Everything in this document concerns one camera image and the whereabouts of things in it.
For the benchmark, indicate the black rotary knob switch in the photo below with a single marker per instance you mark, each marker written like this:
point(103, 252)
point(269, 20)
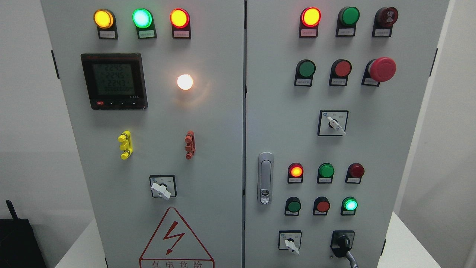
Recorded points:
point(342, 242)

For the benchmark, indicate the grey electrical control cabinet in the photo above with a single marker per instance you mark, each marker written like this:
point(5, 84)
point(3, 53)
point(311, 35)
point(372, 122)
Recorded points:
point(242, 57)

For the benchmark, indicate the red terminal connector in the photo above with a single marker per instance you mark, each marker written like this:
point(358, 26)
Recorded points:
point(190, 146)

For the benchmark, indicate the lit red lamp middle left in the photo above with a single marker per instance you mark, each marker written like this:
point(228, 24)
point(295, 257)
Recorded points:
point(295, 173)

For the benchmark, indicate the glowing white indicator lamp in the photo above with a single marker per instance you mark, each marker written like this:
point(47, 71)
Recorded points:
point(185, 82)

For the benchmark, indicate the green push button lower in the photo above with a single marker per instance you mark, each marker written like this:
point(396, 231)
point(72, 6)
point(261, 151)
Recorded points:
point(292, 206)

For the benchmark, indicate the green push button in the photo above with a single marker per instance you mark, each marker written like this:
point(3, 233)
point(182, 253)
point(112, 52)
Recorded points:
point(292, 206)
point(305, 70)

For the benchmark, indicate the green push button upper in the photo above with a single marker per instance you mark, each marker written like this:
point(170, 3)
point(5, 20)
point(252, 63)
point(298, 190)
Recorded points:
point(305, 70)

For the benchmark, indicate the green lamp middle centre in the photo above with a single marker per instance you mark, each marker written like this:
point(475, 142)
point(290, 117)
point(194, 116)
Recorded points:
point(325, 173)

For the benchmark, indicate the red push button lower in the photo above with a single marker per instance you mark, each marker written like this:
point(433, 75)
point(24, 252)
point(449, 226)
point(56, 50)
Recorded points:
point(321, 206)

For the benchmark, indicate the red push button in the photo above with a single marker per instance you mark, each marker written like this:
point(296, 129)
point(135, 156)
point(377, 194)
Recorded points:
point(321, 206)
point(339, 73)

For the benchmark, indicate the yellow terminal connector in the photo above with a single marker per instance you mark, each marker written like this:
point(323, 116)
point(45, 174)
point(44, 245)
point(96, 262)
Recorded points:
point(126, 146)

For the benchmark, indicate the red push button upper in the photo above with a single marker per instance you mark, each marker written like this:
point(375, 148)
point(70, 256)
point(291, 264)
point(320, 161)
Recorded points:
point(339, 73)

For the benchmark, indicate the red lamp middle right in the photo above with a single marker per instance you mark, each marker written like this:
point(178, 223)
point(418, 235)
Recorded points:
point(354, 174)

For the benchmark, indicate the lit red-orange indicator lamp left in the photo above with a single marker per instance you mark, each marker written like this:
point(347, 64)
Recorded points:
point(180, 24)

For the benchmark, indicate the red triangle electrical warning sticker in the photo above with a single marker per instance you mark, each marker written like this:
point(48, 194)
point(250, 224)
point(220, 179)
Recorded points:
point(175, 245)

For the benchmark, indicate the green illuminated button lower right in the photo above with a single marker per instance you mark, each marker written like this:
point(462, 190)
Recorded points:
point(349, 206)

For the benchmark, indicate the black digital power meter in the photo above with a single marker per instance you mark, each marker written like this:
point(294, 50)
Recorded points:
point(115, 81)

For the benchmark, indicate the lit red lamp right door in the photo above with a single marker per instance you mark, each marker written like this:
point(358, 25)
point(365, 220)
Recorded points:
point(309, 22)

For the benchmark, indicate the lit green indicator lamp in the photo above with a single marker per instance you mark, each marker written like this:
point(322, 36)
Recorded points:
point(144, 23)

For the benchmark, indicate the red mushroom emergency stop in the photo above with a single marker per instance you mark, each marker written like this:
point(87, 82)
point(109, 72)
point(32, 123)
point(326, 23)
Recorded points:
point(378, 71)

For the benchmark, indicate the green lamp top right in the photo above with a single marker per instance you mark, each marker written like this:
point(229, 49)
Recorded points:
point(347, 21)

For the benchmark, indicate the yellow indicator lamp top left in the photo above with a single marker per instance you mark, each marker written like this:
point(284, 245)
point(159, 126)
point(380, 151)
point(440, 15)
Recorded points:
point(106, 24)

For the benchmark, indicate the dark red buzzer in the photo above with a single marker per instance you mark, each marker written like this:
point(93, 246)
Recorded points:
point(384, 20)

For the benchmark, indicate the black box with antenna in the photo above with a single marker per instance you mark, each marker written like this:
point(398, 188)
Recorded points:
point(18, 245)

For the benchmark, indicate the silver door lock handle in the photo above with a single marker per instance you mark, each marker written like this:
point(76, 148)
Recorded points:
point(265, 177)

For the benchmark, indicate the white selector switch left door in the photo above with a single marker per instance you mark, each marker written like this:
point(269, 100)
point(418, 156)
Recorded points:
point(163, 186)

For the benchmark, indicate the white selector switch upper right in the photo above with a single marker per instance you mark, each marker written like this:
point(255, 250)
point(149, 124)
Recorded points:
point(332, 122)

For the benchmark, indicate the white selector switch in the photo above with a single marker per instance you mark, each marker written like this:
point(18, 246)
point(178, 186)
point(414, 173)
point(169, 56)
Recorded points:
point(290, 240)
point(332, 122)

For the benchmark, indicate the white selector switch lower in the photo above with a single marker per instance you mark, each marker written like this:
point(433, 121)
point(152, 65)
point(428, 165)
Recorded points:
point(290, 240)

